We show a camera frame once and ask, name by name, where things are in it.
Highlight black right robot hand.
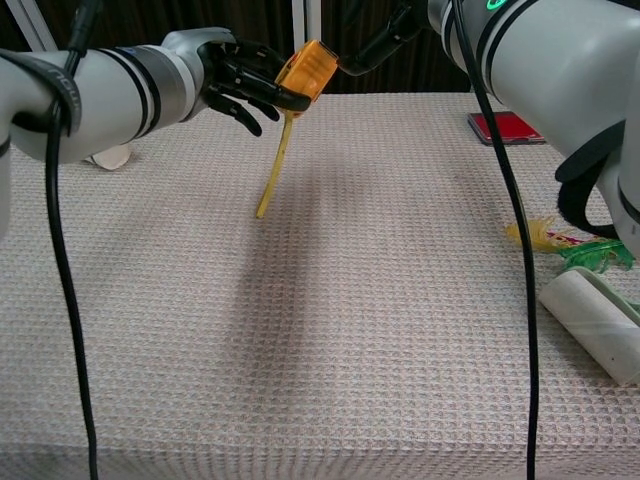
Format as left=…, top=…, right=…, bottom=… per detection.
left=338, top=0, right=431, bottom=77

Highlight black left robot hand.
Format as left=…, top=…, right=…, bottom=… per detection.
left=197, top=38, right=312, bottom=138

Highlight yellow tape measure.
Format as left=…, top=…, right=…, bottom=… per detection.
left=255, top=39, right=340, bottom=220

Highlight dark pleated curtain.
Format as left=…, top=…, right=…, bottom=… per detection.
left=0, top=0, right=481, bottom=96

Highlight stacked white paper cups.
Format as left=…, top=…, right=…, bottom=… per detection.
left=82, top=142, right=132, bottom=171

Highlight red ink pad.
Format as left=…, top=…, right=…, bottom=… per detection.
left=467, top=110, right=547, bottom=147

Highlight waffle weave tablecloth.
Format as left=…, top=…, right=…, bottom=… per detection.
left=0, top=92, right=640, bottom=480

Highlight colourful feather shuttlecock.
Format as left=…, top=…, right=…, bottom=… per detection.
left=503, top=215, right=632, bottom=275

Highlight white lint roller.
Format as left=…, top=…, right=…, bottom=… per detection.
left=538, top=266, right=640, bottom=386

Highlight white upright frame post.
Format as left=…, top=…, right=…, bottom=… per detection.
left=292, top=0, right=322, bottom=47

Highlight black strap on left arm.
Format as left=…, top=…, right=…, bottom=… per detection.
left=0, top=48, right=84, bottom=139

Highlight black strap on arm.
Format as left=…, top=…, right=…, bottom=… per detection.
left=554, top=119, right=629, bottom=240
left=0, top=48, right=84, bottom=139

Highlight black strap on right arm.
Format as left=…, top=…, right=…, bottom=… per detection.
left=554, top=119, right=629, bottom=240

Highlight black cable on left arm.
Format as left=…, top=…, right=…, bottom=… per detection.
left=44, top=0, right=104, bottom=480

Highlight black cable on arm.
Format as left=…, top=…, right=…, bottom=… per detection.
left=44, top=0, right=104, bottom=480
left=449, top=0, right=541, bottom=480

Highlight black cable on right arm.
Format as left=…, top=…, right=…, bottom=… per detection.
left=449, top=0, right=541, bottom=480

